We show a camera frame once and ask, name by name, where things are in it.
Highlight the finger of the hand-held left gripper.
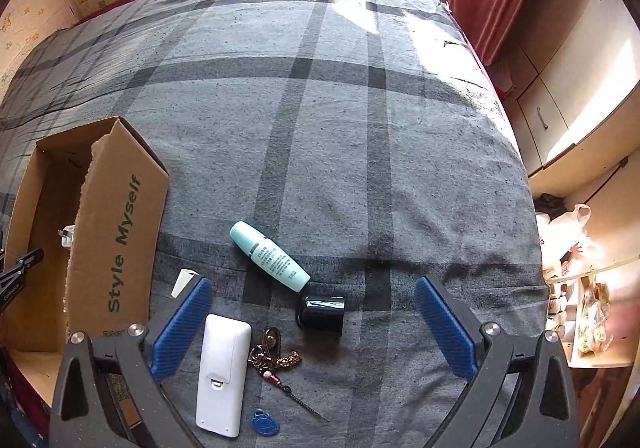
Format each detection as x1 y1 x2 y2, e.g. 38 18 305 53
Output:
0 248 45 314

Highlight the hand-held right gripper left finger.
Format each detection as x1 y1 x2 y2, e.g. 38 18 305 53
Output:
50 275 213 448

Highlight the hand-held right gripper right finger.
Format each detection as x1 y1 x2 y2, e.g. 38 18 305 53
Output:
414 275 581 448

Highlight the small white charger cube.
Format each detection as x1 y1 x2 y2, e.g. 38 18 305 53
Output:
171 269 201 299

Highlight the white remote control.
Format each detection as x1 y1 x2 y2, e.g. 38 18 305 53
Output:
195 313 252 439

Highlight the keychain with gold charm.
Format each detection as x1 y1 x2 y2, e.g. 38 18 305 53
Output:
247 325 331 424

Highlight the brown cardboard box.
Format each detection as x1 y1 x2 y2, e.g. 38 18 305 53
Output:
5 115 170 431

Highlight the teal lotion bottle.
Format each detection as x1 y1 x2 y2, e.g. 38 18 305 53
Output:
229 220 312 293

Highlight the black tape roll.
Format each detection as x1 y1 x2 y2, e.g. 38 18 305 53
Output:
295 294 347 336

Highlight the blue key fob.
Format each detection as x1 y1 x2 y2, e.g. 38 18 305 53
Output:
248 407 278 438

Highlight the clear bag of snacks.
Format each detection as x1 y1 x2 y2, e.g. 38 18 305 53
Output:
577 278 616 356

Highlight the white plastic bag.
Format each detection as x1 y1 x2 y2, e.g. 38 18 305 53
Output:
537 203 601 279

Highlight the light wooden shelf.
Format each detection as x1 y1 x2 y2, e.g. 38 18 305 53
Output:
545 258 640 371

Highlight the dark cloth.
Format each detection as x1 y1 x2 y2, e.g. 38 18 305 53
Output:
534 193 567 215

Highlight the grey plaid blanket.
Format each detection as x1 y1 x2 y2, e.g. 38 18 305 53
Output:
0 0 546 448

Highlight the beige cabinet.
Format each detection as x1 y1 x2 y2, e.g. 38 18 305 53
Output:
492 0 640 179

